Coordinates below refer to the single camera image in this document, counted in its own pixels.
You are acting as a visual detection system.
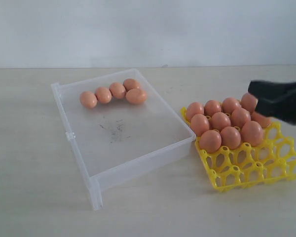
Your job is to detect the yellow plastic egg tray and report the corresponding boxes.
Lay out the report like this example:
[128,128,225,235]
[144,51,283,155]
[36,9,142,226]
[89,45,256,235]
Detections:
[181,101,296,195]

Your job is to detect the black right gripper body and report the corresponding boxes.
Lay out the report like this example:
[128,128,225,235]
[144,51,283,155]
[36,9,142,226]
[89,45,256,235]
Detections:
[258,89,296,125]

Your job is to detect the clear plastic tray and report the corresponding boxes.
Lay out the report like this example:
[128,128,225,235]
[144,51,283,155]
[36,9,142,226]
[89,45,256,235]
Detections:
[51,69,195,210]

